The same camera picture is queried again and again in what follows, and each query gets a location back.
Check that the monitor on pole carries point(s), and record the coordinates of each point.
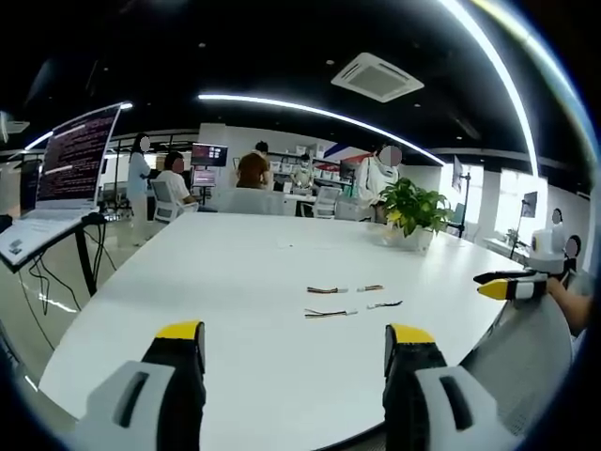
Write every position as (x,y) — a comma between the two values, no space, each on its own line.
(459,175)

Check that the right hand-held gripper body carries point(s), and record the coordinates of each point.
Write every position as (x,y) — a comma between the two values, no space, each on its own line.
(548,249)

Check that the long curved ceiling light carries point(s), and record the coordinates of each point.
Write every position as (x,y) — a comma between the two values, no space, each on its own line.
(509,80)

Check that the open laptop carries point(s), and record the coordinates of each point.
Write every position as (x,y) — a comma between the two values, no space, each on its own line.
(70,164)

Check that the white office chair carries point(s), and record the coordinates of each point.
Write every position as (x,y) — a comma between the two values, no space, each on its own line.
(166,202)
(326,202)

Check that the grey mesh office chair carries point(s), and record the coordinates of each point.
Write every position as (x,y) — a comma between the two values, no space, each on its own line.
(526,357)

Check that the white plant pot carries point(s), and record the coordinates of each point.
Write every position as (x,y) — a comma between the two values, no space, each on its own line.
(415,240)

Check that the green potted plant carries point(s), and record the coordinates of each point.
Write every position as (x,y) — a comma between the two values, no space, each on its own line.
(413,202)

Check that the straight ceiling light strip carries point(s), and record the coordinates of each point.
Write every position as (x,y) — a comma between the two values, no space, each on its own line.
(319,113)

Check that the black laptop stand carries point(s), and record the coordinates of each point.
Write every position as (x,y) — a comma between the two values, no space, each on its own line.
(84,253)

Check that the small monitor on stand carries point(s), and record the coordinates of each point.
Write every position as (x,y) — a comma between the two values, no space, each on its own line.
(530,204)

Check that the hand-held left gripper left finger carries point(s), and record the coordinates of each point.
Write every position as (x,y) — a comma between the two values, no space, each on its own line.
(159,399)

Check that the ceiling air conditioner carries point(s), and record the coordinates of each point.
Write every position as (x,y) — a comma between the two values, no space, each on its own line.
(378,77)

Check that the wall monitor screen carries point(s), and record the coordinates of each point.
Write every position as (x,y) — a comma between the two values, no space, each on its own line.
(209,155)

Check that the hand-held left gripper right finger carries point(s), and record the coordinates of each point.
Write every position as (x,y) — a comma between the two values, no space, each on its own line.
(422,399)

